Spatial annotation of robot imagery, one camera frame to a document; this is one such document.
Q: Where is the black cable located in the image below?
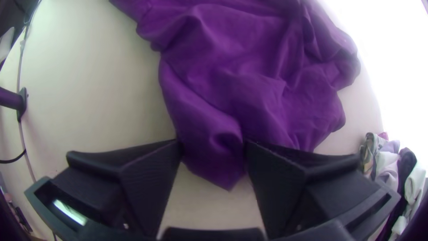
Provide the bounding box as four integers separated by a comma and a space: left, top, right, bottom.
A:
0, 149, 27, 165

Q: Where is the heap of clothes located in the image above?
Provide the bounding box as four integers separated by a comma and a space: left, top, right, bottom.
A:
358, 132, 428, 237

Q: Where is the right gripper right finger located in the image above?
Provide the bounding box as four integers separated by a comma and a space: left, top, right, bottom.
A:
244, 140, 388, 240

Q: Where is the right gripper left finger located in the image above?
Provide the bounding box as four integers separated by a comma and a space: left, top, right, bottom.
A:
50, 139, 183, 238

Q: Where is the dark t-shirt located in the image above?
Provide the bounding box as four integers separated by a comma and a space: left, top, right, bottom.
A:
108, 0, 362, 191

